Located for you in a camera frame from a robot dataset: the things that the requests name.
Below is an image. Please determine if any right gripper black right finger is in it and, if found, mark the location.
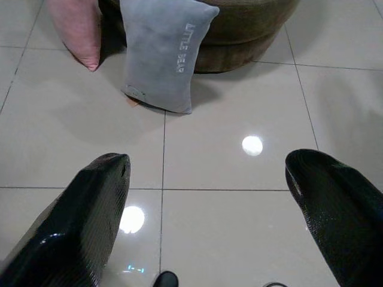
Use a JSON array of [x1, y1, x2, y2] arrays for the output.
[[285, 148, 383, 287]]

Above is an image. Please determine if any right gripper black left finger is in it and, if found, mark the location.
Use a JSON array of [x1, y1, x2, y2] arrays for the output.
[[0, 152, 132, 287]]

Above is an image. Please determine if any grey Little Bear pillow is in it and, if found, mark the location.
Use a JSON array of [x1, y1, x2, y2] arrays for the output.
[[120, 0, 221, 115]]

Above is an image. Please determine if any orange pillow tag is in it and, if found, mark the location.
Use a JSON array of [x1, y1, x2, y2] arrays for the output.
[[125, 94, 141, 108]]

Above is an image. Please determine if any pink pillow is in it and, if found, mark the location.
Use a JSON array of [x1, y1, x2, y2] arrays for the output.
[[46, 0, 102, 72]]

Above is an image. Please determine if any brown velvet round sofa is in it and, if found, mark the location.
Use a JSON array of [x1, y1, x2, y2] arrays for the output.
[[98, 0, 300, 74]]

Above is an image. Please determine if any robot right leg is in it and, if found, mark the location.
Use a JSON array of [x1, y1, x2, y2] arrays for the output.
[[153, 270, 180, 287]]

